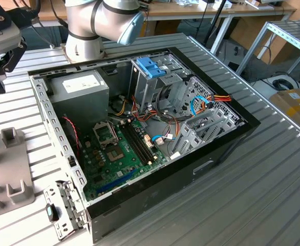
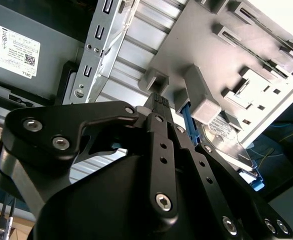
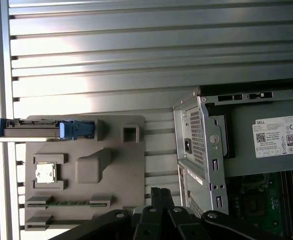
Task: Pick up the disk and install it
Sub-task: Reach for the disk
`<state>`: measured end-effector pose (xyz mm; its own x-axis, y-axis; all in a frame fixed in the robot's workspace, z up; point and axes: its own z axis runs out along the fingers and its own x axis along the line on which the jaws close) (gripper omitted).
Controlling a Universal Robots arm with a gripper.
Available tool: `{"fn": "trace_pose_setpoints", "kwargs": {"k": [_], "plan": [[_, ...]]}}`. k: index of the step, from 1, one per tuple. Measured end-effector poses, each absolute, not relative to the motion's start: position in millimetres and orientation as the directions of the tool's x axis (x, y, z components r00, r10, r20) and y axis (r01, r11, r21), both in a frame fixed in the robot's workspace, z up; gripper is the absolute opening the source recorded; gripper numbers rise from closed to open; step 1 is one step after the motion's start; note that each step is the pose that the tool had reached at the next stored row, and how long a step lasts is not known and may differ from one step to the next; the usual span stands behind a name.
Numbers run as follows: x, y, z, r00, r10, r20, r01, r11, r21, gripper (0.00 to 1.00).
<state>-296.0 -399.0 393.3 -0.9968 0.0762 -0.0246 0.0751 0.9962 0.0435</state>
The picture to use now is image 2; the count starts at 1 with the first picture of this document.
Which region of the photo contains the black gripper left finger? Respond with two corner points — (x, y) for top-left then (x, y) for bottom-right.
(0, 92), (180, 225)

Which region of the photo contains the hard disk with blue carrier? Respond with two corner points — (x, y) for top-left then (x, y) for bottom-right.
(182, 102), (264, 193)

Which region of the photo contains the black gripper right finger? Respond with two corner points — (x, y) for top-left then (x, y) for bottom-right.
(161, 95), (293, 240)

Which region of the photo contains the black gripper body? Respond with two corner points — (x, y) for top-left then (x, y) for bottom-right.
(32, 149), (227, 240)

